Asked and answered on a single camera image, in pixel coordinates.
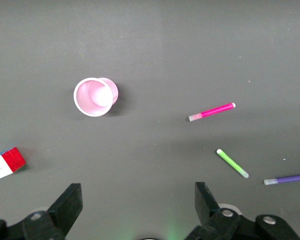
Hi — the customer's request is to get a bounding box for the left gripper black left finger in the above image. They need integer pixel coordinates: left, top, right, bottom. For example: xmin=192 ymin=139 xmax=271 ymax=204
xmin=22 ymin=183 xmax=84 ymax=240

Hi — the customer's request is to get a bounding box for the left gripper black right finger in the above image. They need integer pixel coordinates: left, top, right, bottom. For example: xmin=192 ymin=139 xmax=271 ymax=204
xmin=184 ymin=181 xmax=241 ymax=240

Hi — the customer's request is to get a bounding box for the pink marker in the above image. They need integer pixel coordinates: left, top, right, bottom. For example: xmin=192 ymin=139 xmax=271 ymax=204
xmin=188 ymin=102 xmax=237 ymax=123

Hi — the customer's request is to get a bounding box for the green marker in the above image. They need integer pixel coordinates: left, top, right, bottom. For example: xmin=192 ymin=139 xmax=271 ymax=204
xmin=216 ymin=148 xmax=250 ymax=179

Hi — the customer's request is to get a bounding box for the rubik's cube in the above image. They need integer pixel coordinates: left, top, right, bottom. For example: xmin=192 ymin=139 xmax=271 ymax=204
xmin=0 ymin=146 xmax=27 ymax=181

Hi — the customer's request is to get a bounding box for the purple marker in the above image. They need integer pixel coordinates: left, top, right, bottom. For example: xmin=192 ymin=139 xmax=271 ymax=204
xmin=263 ymin=174 xmax=300 ymax=186

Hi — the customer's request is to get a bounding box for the pink plastic cup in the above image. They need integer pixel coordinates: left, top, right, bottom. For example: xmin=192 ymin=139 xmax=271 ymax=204
xmin=73 ymin=77 xmax=119 ymax=118

